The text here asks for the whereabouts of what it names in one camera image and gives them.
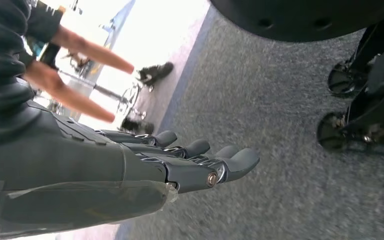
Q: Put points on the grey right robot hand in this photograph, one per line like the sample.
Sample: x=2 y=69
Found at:
x=79 y=172

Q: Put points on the chrome chair base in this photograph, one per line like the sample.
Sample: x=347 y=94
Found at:
x=129 y=99

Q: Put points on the black right robot foot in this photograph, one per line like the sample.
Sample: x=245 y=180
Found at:
x=331 y=132

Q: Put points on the black robot body shell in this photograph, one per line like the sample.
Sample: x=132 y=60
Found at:
x=294 y=20

